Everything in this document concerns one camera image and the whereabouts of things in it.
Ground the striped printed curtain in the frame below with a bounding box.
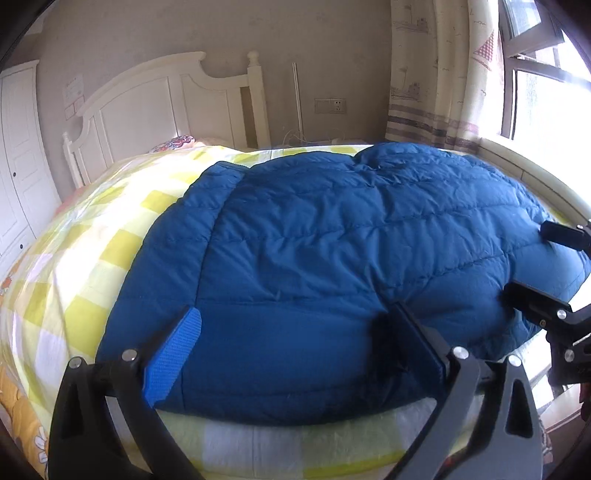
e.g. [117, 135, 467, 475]
[385, 0, 509, 151]

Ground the orange cartoon printed blanket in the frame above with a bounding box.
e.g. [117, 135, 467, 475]
[0, 263, 49, 467]

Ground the white wardrobe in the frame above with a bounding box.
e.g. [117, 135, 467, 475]
[0, 60, 63, 259]

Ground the yellow checkered bed sheet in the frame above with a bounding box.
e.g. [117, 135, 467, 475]
[0, 143, 555, 480]

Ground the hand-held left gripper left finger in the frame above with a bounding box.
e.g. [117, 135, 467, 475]
[46, 305, 204, 480]

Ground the white cable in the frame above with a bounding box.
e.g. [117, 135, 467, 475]
[277, 131, 333, 148]

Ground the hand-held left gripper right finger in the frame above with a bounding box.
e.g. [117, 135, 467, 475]
[373, 302, 544, 480]

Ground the window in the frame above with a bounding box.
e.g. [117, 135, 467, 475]
[499, 0, 591, 144]

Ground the blue down jacket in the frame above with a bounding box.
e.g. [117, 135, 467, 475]
[95, 142, 591, 425]

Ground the white window ledge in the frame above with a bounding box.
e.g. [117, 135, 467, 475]
[475, 136, 591, 222]

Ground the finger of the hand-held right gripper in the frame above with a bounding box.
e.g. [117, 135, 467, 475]
[539, 220, 591, 252]
[502, 281, 591, 333]

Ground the floral printed pillow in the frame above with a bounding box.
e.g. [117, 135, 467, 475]
[150, 134, 198, 154]

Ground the white wooden headboard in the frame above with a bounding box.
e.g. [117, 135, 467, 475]
[62, 50, 273, 188]

